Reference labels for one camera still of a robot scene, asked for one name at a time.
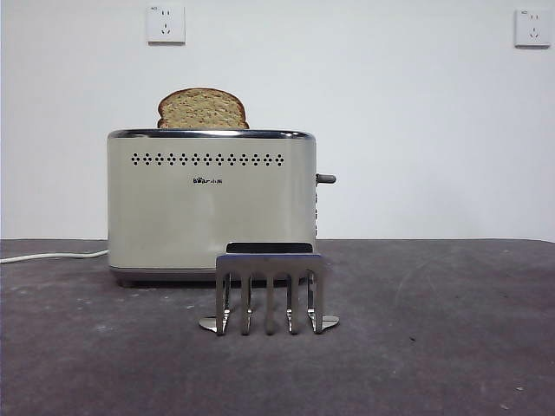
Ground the brown wholegrain bread slice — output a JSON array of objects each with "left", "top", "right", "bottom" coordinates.
[{"left": 156, "top": 88, "right": 251, "bottom": 130}]

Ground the polished steel toast rack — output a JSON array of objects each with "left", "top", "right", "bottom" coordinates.
[{"left": 198, "top": 241, "right": 341, "bottom": 337}]

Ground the cream steel toaster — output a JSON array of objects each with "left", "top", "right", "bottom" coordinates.
[{"left": 106, "top": 127, "right": 321, "bottom": 288}]

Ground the white wall socket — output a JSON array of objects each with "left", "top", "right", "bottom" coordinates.
[
  {"left": 146, "top": 4, "right": 186, "bottom": 45},
  {"left": 513, "top": 8, "right": 552, "bottom": 49}
]

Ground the white power cable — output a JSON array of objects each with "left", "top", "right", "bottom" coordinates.
[{"left": 0, "top": 248, "right": 109, "bottom": 265}]

